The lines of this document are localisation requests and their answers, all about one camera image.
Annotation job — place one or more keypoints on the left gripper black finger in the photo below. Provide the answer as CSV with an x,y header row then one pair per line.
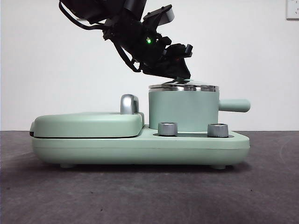
x,y
180,70
156,72

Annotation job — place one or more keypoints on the glass pot lid green knob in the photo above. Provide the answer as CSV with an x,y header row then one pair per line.
x,y
205,86

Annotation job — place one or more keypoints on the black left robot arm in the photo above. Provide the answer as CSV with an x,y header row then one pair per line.
x,y
130,30

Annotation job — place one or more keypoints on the mint green steamer pot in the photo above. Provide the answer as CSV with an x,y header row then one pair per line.
x,y
187,109

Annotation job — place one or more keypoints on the chrome control knob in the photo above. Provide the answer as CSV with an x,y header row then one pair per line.
x,y
167,128
217,130

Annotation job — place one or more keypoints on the mint green breakfast maker base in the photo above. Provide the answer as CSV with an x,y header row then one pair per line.
x,y
140,151

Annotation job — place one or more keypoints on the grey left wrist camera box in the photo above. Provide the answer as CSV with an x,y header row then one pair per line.
x,y
169,16

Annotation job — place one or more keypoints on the white wall socket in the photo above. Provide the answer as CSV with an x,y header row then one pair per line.
x,y
293,9

